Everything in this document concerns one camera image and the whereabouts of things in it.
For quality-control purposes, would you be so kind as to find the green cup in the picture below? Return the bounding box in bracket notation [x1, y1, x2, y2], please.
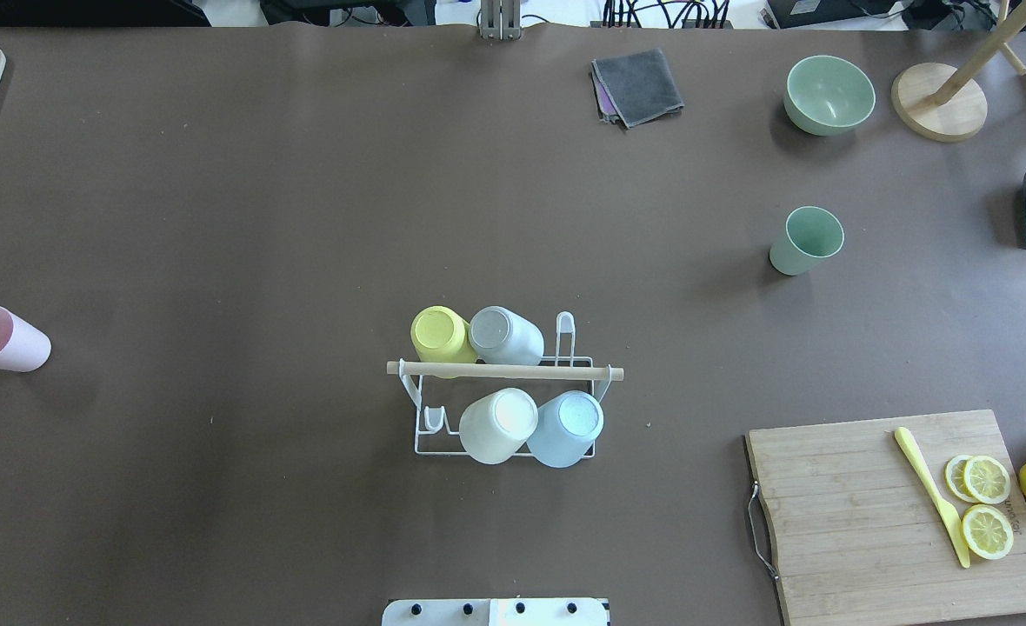
[770, 206, 844, 276]

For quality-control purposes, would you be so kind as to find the pink cup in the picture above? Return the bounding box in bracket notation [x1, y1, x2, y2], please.
[0, 306, 52, 373]

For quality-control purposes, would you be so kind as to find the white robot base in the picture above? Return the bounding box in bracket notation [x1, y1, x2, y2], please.
[381, 596, 611, 625]

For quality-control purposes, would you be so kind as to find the grey cup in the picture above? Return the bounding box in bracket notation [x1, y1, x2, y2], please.
[469, 306, 544, 366]

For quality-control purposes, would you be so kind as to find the yellow cup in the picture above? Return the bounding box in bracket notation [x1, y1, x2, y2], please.
[410, 305, 478, 363]

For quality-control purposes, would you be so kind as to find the white cup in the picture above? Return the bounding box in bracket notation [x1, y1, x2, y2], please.
[460, 388, 538, 464]

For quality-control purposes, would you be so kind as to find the light blue cup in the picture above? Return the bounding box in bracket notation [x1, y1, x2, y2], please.
[526, 390, 604, 468]

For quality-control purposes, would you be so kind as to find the pink cloth under grey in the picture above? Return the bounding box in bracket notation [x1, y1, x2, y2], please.
[591, 72, 617, 123]

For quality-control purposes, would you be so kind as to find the grey folded cloth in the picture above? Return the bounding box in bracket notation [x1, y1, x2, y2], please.
[591, 48, 684, 130]

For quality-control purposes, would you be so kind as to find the green bowl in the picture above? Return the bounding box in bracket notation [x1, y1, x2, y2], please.
[783, 55, 877, 136]

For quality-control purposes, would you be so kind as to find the wooden cutting board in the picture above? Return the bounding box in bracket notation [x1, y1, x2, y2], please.
[746, 410, 1026, 625]

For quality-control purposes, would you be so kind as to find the yellow plastic knife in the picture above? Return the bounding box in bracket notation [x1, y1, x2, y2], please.
[894, 426, 971, 568]

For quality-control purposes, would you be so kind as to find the wooden mug tree stand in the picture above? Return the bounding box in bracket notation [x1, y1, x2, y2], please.
[890, 1, 1026, 143]

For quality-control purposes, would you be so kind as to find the lemon slice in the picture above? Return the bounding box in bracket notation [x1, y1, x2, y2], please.
[962, 455, 1011, 506]
[961, 504, 1015, 560]

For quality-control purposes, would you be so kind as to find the white wire cup rack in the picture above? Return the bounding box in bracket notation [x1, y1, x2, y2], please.
[386, 310, 624, 462]

